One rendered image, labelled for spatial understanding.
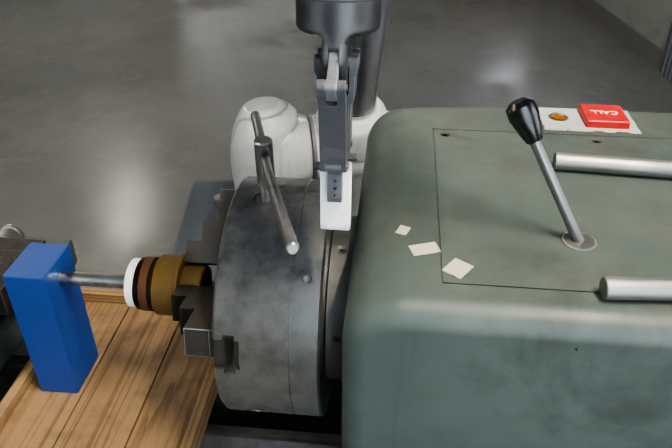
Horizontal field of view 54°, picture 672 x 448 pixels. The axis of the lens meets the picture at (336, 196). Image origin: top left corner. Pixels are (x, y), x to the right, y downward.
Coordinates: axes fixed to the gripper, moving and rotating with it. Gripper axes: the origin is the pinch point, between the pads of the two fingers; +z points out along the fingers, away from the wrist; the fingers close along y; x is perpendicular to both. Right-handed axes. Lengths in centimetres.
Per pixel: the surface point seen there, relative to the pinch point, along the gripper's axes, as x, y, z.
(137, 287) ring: -27.7, -12.4, 21.0
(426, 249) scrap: 9.5, -1.6, 6.5
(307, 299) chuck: -3.3, -2.4, 14.3
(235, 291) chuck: -11.6, -2.6, 13.9
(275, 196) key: -6.1, 0.2, 0.3
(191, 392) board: -23, -16, 42
